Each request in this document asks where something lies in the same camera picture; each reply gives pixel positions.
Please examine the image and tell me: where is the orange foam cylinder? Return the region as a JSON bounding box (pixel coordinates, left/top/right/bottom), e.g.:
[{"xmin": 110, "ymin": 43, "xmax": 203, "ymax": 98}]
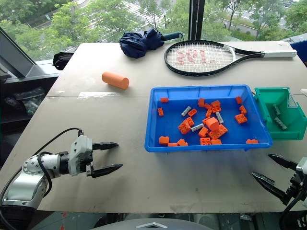
[{"xmin": 101, "ymin": 71, "xmax": 130, "ymax": 90}]

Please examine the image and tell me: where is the blue plastic tray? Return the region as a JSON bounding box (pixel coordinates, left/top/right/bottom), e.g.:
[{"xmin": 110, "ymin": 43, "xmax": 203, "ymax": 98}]
[{"xmin": 144, "ymin": 84, "xmax": 273, "ymax": 153}]

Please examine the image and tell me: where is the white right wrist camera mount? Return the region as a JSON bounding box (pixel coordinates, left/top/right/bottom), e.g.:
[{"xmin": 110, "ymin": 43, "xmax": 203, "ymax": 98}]
[{"xmin": 295, "ymin": 157, "xmax": 307, "ymax": 178}]

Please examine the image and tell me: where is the navy folded umbrella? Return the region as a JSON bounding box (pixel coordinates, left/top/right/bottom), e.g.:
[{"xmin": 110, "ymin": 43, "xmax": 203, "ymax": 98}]
[{"xmin": 119, "ymin": 28, "xmax": 184, "ymax": 59}]

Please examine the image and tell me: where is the clear bag of parts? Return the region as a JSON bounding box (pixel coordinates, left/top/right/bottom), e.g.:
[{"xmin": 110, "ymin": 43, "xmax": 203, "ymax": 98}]
[{"xmin": 4, "ymin": 87, "xmax": 47, "ymax": 116}]

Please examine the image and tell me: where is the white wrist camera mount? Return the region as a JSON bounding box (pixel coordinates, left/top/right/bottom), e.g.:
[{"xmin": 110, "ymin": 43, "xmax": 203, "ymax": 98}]
[
  {"xmin": 68, "ymin": 135, "xmax": 94, "ymax": 177},
  {"xmin": 295, "ymin": 157, "xmax": 307, "ymax": 178}
]

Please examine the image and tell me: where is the dark window pillar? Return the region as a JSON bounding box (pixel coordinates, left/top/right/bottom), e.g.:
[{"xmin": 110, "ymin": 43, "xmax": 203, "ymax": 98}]
[{"xmin": 189, "ymin": 0, "xmax": 205, "ymax": 41}]

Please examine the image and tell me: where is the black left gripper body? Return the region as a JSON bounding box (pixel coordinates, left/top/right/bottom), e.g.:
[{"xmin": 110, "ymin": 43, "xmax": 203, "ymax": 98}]
[{"xmin": 85, "ymin": 142, "xmax": 95, "ymax": 178}]

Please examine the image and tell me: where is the black folded bag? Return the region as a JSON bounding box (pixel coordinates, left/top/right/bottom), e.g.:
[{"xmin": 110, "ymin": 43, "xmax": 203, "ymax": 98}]
[{"xmin": 52, "ymin": 51, "xmax": 74, "ymax": 71}]

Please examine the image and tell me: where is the orange plastic toy brick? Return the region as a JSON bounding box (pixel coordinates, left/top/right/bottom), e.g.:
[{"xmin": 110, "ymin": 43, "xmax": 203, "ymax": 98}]
[{"xmin": 206, "ymin": 117, "xmax": 220, "ymax": 132}]

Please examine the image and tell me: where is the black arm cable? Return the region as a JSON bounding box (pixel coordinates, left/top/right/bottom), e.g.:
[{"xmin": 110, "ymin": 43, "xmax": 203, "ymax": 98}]
[
  {"xmin": 279, "ymin": 190, "xmax": 303, "ymax": 230},
  {"xmin": 37, "ymin": 127, "xmax": 84, "ymax": 198}
]

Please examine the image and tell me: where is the black white tennis racket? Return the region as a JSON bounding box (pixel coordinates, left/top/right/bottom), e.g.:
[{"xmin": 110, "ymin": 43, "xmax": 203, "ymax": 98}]
[{"xmin": 164, "ymin": 40, "xmax": 298, "ymax": 78}]

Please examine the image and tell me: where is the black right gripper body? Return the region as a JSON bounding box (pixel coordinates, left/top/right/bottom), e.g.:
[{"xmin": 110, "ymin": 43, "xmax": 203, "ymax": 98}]
[{"xmin": 284, "ymin": 172, "xmax": 306, "ymax": 206}]

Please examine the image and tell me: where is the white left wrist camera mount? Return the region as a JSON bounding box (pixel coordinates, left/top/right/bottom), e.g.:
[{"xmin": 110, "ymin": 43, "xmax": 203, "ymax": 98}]
[{"xmin": 68, "ymin": 135, "xmax": 94, "ymax": 177}]

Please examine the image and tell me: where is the grey rounded robot body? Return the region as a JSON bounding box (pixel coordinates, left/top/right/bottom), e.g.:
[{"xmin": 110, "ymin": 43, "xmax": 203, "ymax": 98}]
[{"xmin": 90, "ymin": 217, "xmax": 217, "ymax": 230}]

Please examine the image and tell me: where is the dark window sill frame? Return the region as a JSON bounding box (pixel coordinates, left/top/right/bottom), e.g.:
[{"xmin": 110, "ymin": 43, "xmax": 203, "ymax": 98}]
[{"xmin": 0, "ymin": 26, "xmax": 60, "ymax": 85}]

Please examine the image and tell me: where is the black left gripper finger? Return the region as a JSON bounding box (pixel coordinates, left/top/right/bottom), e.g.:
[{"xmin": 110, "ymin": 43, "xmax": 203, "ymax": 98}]
[
  {"xmin": 92, "ymin": 164, "xmax": 123, "ymax": 179},
  {"xmin": 92, "ymin": 142, "xmax": 119, "ymax": 151}
]

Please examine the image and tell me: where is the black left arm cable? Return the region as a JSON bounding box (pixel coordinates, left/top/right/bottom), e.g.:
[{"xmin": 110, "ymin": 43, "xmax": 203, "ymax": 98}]
[{"xmin": 37, "ymin": 127, "xmax": 84, "ymax": 198}]

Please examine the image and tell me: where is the blue crate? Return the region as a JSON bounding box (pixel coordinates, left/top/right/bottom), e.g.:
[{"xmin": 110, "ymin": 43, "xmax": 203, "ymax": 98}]
[{"xmin": 288, "ymin": 36, "xmax": 307, "ymax": 64}]

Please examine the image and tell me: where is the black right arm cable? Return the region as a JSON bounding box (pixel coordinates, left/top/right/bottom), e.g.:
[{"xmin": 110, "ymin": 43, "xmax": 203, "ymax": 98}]
[{"xmin": 279, "ymin": 190, "xmax": 303, "ymax": 230}]

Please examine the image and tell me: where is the green plastic bin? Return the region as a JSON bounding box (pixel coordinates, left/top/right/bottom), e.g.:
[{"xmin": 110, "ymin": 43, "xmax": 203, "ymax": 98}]
[{"xmin": 254, "ymin": 87, "xmax": 307, "ymax": 141}]

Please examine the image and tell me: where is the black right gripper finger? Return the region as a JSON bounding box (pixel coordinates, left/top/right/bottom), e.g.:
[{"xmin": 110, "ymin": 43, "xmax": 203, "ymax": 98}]
[
  {"xmin": 268, "ymin": 153, "xmax": 298, "ymax": 172},
  {"xmin": 250, "ymin": 172, "xmax": 289, "ymax": 206}
]

